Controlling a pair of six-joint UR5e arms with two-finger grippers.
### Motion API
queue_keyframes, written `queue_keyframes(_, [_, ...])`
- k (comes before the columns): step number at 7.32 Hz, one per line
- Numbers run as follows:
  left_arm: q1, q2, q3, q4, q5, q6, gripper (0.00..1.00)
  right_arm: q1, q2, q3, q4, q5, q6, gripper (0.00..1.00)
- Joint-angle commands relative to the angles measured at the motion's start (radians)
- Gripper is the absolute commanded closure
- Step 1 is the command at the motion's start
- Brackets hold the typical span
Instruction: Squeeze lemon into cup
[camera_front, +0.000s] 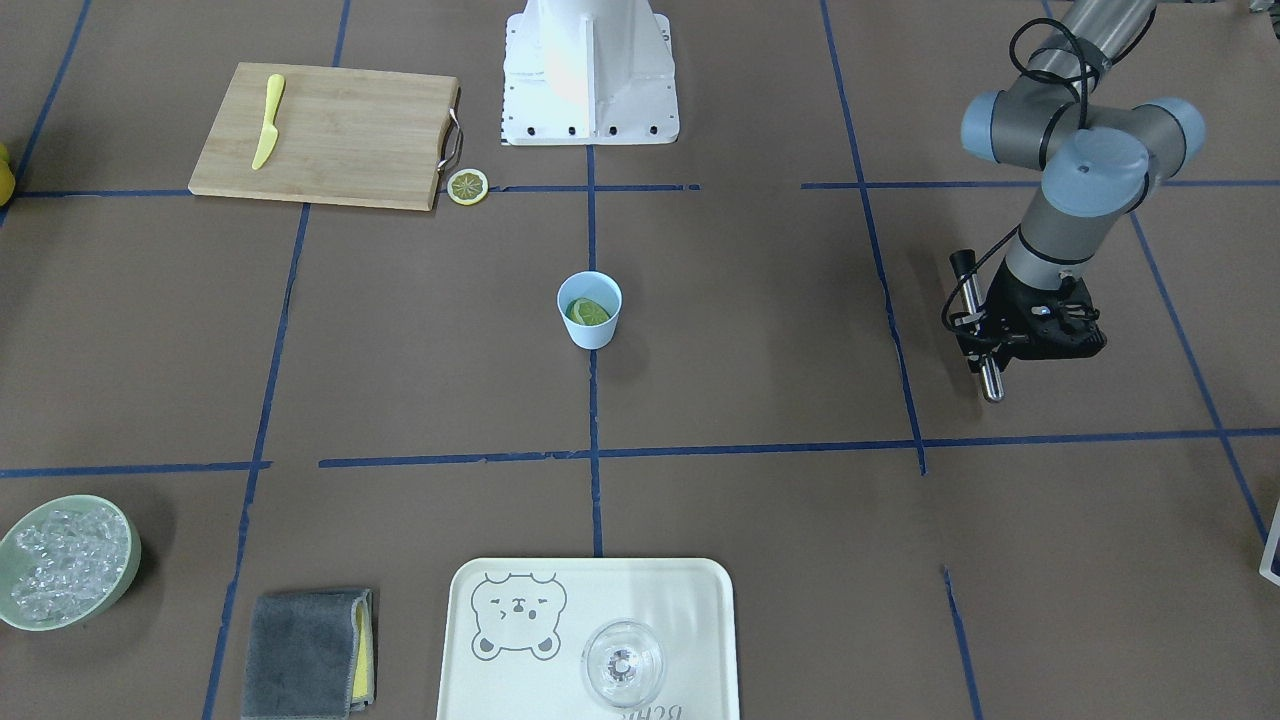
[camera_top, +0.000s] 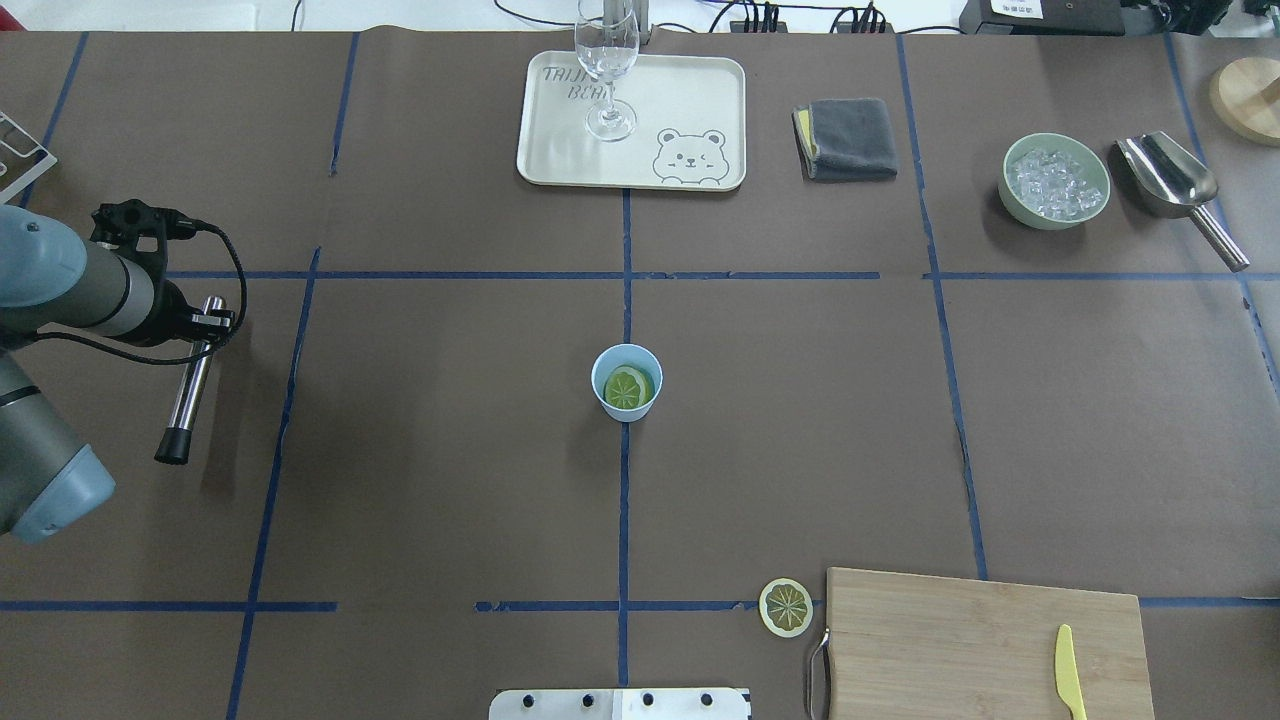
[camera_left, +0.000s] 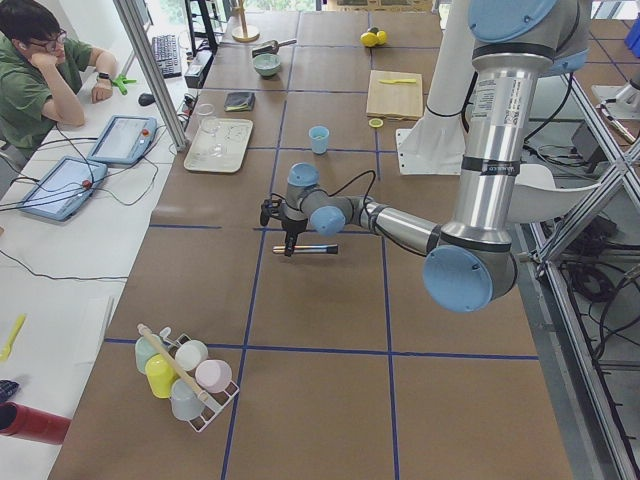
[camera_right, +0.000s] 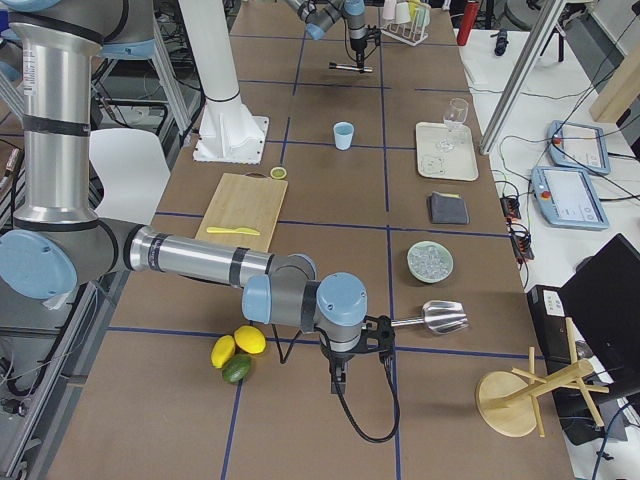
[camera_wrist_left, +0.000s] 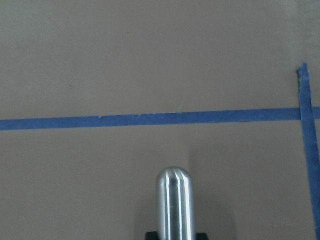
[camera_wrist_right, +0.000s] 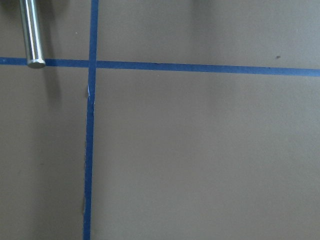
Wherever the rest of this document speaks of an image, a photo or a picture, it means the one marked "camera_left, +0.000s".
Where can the aluminium frame post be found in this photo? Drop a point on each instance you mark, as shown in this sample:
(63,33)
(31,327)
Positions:
(132,23)

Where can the pink cup in rack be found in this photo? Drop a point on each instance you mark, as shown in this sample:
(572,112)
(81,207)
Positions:
(213,375)

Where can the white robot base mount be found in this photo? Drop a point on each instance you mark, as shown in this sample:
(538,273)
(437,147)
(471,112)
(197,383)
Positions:
(436,143)

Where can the clear wine glass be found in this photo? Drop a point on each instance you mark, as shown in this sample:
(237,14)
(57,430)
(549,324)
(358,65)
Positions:
(209,124)

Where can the seated person green shirt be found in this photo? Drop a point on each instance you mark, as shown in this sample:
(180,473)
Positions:
(41,75)

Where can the grey-blue cup in rack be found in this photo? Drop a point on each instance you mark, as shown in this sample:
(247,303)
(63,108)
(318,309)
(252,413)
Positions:
(184,403)

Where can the teach pendant tablet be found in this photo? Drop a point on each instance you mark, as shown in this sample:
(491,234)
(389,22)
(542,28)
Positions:
(124,140)
(64,189)

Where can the far teach pendant tablet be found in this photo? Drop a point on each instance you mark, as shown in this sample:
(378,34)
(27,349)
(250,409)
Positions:
(124,140)

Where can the wooden rack handle rod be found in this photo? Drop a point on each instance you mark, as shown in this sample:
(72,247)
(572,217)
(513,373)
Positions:
(148,334)

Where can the yellow plastic knife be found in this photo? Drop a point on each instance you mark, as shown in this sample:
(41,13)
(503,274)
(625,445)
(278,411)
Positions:
(398,81)

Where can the white cup in rack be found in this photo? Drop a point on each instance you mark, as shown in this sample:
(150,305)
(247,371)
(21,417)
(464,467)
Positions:
(191,354)

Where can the near teach pendant tablet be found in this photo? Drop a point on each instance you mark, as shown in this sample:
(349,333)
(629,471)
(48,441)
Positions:
(64,189)

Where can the green cup in rack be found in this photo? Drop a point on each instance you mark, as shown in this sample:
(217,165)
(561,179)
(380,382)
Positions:
(143,352)

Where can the yellow cup in rack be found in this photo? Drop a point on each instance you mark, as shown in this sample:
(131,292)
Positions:
(160,376)

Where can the bamboo cutting board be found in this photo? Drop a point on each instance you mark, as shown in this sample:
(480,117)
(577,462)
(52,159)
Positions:
(399,101)

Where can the yellow lemon half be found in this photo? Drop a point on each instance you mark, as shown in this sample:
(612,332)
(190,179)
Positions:
(317,133)

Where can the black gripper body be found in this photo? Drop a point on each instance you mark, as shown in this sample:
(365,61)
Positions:
(293,225)

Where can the whole yellow lemon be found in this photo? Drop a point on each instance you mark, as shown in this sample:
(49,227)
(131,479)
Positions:
(369,39)
(381,36)

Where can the white wire cup rack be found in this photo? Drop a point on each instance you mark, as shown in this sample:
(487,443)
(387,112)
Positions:
(216,402)

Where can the red cylinder bottle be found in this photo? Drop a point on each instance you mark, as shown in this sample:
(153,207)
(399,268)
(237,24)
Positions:
(20,421)

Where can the green bowl of ice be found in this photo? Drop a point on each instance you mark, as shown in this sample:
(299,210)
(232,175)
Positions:
(267,64)

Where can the cream bear serving tray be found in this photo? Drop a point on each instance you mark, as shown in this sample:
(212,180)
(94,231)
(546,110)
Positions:
(234,135)

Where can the green clamp tool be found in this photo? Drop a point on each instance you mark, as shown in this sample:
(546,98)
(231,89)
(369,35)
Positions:
(121,82)

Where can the grey folded cloth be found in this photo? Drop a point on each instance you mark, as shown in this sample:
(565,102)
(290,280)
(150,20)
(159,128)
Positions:
(239,101)

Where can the yellow plastic spatula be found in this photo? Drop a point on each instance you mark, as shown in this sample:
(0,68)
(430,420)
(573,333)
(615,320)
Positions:
(8,340)

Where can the steel ice scoop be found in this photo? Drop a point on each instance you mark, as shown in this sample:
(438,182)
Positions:
(271,47)

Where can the black computer mouse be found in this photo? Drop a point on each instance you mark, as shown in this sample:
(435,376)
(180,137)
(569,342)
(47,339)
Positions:
(146,99)

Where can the light blue plastic cup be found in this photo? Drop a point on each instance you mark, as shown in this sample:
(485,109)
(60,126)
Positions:
(319,146)

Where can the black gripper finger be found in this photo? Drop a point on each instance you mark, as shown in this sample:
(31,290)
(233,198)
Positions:
(290,244)

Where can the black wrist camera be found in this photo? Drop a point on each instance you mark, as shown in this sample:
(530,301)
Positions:
(271,208)

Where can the black keyboard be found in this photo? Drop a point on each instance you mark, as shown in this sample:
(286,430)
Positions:
(165,49)

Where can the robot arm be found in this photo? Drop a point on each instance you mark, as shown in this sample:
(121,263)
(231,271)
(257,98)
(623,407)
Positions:
(468,260)

